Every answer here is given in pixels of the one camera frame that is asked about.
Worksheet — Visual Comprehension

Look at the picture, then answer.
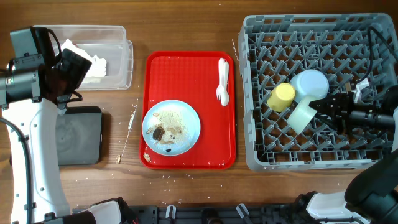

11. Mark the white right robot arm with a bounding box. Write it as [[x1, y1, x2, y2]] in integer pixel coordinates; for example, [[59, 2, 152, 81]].
[[288, 86, 397, 223]]

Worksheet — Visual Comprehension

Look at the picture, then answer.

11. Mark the black waste tray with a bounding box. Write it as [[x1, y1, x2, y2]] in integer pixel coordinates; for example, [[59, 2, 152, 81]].
[[56, 106, 103, 166]]

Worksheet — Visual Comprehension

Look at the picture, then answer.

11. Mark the yellow plastic cup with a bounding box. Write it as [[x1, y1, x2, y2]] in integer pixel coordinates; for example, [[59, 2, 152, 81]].
[[267, 83, 296, 112]]

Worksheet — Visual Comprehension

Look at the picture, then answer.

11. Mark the clear plastic waste bin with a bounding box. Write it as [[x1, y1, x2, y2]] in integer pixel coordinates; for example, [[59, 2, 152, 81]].
[[46, 25, 134, 90]]

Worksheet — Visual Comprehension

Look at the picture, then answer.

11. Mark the white napkin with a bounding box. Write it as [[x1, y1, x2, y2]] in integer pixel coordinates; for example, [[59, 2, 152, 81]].
[[61, 39, 107, 78]]

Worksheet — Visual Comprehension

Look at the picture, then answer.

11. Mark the light blue bowl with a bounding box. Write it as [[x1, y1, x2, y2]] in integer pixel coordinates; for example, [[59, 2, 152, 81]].
[[290, 69, 329, 103]]

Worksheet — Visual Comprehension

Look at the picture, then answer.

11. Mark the food scrap on table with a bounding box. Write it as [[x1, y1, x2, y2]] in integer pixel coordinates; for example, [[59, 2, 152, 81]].
[[114, 154, 121, 164]]

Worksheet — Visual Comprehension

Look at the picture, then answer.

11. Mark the mint green bowl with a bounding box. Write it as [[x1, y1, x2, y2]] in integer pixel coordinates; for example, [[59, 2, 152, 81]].
[[287, 95, 319, 134]]

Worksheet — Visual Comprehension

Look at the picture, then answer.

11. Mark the red serving tray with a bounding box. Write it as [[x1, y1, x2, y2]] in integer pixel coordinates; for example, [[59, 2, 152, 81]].
[[139, 51, 236, 170]]

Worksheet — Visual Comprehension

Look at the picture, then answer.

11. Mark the grey dishwasher rack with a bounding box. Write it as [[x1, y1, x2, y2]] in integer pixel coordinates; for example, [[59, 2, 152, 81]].
[[238, 14, 397, 171]]

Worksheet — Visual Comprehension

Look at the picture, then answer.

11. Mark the white plastic spoon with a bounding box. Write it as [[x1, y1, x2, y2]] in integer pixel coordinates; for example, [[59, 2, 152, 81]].
[[221, 61, 229, 106]]

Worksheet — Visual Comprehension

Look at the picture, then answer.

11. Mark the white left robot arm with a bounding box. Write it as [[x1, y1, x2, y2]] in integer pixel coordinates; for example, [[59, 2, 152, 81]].
[[1, 26, 135, 223]]

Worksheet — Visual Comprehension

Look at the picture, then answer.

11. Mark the light blue dirty plate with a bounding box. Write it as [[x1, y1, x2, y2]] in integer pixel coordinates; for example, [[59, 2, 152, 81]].
[[142, 100, 201, 156]]

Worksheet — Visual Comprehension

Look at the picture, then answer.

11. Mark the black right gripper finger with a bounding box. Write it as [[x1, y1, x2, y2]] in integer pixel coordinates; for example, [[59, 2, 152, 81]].
[[315, 113, 341, 133], [309, 93, 342, 114]]

